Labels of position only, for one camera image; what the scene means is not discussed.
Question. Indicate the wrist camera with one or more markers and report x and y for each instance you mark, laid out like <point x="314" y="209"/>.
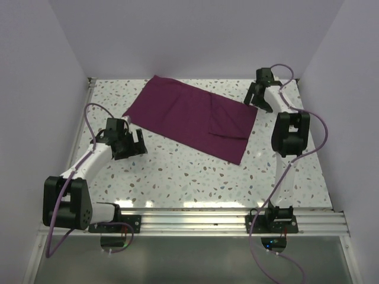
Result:
<point x="119" y="125"/>
<point x="265" y="77"/>

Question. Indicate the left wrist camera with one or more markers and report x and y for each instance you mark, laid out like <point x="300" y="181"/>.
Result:
<point x="119" y="125"/>

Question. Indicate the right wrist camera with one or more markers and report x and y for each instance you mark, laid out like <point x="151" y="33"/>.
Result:
<point x="265" y="77"/>

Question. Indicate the purple cloth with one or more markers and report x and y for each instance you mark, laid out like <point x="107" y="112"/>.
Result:
<point x="203" y="120"/>

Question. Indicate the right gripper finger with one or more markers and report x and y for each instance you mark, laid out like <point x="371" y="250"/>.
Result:
<point x="267" y="108"/>
<point x="250" y="93"/>

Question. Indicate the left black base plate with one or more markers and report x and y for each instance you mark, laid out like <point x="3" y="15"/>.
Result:
<point x="122" y="224"/>

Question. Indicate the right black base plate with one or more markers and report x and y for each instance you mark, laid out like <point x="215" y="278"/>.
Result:
<point x="262" y="226"/>

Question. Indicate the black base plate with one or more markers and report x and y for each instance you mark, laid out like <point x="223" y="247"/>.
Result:
<point x="262" y="226"/>
<point x="122" y="224"/>

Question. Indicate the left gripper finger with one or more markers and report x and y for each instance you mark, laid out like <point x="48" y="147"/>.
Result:
<point x="140" y="145"/>
<point x="122" y="155"/>

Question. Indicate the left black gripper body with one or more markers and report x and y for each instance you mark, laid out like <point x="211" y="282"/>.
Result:
<point x="128" y="144"/>

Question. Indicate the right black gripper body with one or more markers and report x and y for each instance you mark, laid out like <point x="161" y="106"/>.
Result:
<point x="257" y="100"/>

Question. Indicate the aluminium front rail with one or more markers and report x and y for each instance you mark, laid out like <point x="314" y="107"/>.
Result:
<point x="229" y="222"/>

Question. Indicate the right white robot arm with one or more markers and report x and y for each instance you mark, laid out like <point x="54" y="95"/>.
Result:
<point x="289" y="140"/>

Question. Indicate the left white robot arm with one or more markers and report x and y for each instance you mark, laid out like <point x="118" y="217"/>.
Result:
<point x="68" y="201"/>

